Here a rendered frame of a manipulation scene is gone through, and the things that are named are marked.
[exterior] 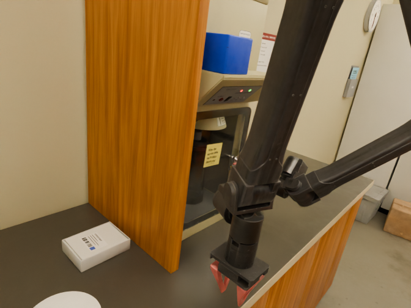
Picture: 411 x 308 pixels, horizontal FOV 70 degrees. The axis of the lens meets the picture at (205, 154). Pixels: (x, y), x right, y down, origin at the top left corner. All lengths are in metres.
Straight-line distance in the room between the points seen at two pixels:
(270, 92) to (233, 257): 0.31
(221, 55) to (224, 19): 0.16
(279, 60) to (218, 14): 0.47
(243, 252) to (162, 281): 0.38
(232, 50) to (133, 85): 0.29
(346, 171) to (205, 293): 0.50
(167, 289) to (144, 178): 0.31
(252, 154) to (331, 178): 0.41
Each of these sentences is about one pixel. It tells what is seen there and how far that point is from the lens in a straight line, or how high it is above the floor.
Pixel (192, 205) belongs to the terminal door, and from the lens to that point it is 0.97.
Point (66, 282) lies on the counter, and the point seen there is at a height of 0.94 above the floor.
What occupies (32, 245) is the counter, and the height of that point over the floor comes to 0.94.
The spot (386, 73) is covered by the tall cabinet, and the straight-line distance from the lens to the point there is 3.74.
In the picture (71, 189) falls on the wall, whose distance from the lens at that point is 1.22.
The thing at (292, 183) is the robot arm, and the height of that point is 1.24.
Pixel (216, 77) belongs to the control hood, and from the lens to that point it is 0.73.
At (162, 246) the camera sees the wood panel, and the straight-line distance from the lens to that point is 0.90.
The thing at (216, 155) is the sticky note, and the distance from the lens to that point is 0.96.
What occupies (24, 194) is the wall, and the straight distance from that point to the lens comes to 1.16.
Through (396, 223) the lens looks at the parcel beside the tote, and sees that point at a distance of 3.60.
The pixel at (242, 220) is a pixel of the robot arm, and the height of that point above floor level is 1.29.
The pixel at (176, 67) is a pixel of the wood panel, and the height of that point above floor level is 1.51.
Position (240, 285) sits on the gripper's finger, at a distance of 0.59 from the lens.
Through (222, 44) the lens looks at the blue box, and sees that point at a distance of 0.74.
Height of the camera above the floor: 1.57
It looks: 20 degrees down
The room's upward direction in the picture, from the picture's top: 8 degrees clockwise
